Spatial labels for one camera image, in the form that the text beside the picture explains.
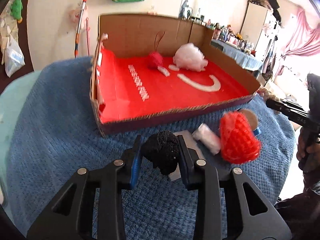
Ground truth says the blue knit blanket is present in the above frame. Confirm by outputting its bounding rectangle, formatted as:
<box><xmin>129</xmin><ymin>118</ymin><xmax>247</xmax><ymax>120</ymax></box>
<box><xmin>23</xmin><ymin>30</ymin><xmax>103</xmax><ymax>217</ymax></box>
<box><xmin>7</xmin><ymin>59</ymin><xmax>295</xmax><ymax>239</ymax></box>

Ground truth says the brown wooden door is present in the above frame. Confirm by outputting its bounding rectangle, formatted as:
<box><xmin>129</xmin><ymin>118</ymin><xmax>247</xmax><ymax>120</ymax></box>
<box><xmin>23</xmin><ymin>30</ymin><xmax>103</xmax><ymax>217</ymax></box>
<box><xmin>1</xmin><ymin>0</ymin><xmax>34</xmax><ymax>92</ymax></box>

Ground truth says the beige hanging organizer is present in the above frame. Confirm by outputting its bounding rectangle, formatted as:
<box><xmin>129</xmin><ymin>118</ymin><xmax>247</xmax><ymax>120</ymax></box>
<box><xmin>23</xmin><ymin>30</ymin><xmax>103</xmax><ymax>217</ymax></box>
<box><xmin>1</xmin><ymin>9</ymin><xmax>18</xmax><ymax>64</ymax></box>

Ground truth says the person's right hand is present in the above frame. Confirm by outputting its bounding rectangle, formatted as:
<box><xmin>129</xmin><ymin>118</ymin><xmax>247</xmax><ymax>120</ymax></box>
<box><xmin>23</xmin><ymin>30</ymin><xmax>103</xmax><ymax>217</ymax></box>
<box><xmin>296</xmin><ymin>127</ymin><xmax>319</xmax><ymax>173</ymax></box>

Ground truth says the black fuzzy ball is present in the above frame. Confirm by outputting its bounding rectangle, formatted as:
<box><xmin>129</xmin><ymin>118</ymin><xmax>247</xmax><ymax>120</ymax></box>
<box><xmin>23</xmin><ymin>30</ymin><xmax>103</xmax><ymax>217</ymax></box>
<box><xmin>140</xmin><ymin>131</ymin><xmax>180</xmax><ymax>176</ymax></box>

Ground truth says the green plush toy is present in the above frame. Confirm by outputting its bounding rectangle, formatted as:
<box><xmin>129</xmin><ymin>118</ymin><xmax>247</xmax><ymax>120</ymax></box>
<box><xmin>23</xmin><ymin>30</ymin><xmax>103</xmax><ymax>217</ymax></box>
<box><xmin>10</xmin><ymin>0</ymin><xmax>23</xmax><ymax>23</ymax></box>

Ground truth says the table with blue cloth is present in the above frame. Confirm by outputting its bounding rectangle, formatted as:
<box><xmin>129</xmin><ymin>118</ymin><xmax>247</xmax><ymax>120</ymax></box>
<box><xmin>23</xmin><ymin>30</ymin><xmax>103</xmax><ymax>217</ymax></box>
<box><xmin>211</xmin><ymin>40</ymin><xmax>263</xmax><ymax>72</ymax></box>

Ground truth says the pink curtain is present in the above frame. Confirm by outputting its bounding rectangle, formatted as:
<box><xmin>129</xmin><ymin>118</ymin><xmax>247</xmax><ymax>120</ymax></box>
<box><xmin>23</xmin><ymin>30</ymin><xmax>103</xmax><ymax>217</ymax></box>
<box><xmin>283</xmin><ymin>7</ymin><xmax>319</xmax><ymax>57</ymax></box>

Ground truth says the pale pink plush toy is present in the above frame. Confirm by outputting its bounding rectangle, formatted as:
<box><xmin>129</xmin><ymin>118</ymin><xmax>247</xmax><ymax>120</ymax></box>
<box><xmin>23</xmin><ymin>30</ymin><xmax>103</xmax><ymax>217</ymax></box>
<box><xmin>68</xmin><ymin>6</ymin><xmax>88</xmax><ymax>30</ymax></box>

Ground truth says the orange white mop handle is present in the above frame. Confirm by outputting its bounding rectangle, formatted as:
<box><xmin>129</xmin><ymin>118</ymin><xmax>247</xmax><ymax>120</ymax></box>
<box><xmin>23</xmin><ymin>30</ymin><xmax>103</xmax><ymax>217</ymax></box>
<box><xmin>74</xmin><ymin>0</ymin><xmax>87</xmax><ymax>58</ymax></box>

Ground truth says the brown round powder puff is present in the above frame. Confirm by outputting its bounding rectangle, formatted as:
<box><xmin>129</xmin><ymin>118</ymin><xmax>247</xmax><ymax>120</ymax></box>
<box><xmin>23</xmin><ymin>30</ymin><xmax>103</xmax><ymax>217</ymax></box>
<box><xmin>238</xmin><ymin>108</ymin><xmax>261</xmax><ymax>136</ymax></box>

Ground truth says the dark red yarn ball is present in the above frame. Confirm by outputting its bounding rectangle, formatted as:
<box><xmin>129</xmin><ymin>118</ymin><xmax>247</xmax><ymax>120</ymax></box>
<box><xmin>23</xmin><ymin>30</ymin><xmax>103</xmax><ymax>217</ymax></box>
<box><xmin>148</xmin><ymin>51</ymin><xmax>163</xmax><ymax>69</ymax></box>

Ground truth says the white plastic bag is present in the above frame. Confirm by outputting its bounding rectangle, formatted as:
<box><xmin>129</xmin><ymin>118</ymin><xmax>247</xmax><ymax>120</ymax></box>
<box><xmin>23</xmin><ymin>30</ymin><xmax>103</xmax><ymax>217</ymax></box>
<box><xmin>4</xmin><ymin>35</ymin><xmax>25</xmax><ymax>77</ymax></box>

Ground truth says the white mesh bath pouf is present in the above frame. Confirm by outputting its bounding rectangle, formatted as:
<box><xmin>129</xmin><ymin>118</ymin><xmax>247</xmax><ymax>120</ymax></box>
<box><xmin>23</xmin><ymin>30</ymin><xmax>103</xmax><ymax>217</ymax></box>
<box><xmin>173</xmin><ymin>43</ymin><xmax>208</xmax><ymax>72</ymax></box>

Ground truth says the cardboard box tray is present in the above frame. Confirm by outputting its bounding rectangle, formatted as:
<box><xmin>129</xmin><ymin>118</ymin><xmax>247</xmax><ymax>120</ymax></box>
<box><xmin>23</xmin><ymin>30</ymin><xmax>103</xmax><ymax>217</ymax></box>
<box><xmin>90</xmin><ymin>14</ymin><xmax>260</xmax><ymax>136</ymax></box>

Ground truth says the white wardrobe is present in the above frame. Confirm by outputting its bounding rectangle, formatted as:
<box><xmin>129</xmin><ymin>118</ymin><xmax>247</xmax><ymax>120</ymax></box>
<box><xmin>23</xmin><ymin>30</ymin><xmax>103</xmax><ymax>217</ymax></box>
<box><xmin>240</xmin><ymin>2</ymin><xmax>277</xmax><ymax>56</ymax></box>

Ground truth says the white cloth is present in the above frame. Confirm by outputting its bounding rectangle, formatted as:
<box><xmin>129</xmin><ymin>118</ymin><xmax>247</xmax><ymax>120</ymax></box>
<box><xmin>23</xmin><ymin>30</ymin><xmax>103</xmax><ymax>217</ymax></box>
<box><xmin>192</xmin><ymin>123</ymin><xmax>221</xmax><ymax>155</ymax></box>

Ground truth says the red mesh sponge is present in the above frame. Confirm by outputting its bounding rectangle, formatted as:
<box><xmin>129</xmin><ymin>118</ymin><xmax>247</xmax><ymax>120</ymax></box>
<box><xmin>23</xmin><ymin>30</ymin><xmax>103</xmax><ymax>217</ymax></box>
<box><xmin>219</xmin><ymin>111</ymin><xmax>261</xmax><ymax>164</ymax></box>

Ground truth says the light blue cushion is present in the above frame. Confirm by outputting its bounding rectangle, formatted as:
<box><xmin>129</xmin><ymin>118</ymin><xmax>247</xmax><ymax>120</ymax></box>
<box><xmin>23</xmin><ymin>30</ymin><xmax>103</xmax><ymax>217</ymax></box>
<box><xmin>1</xmin><ymin>71</ymin><xmax>40</xmax><ymax>206</ymax></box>

